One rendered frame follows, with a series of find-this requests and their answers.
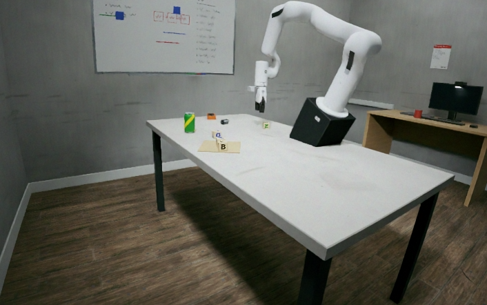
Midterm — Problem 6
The tan square mat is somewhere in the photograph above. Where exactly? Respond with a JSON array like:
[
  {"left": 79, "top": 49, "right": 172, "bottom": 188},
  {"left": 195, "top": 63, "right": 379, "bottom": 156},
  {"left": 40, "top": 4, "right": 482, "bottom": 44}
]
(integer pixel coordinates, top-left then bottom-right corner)
[{"left": 197, "top": 140, "right": 241, "bottom": 153}]

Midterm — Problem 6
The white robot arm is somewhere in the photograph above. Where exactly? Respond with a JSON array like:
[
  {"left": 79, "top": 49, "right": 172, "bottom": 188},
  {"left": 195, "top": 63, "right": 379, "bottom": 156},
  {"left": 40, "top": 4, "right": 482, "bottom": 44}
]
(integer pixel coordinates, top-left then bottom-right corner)
[{"left": 247, "top": 1, "right": 382, "bottom": 118}]

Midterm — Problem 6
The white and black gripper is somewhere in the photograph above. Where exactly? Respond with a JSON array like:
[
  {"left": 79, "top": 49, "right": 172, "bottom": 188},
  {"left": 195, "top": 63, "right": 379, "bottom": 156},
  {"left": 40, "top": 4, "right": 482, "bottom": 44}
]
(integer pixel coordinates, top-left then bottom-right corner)
[{"left": 255, "top": 87, "right": 267, "bottom": 112}]

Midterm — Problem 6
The green drink can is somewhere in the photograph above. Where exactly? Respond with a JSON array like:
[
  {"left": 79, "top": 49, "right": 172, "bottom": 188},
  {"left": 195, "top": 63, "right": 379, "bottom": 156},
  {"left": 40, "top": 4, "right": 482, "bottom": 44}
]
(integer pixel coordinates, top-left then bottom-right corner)
[{"left": 184, "top": 112, "right": 195, "bottom": 133}]

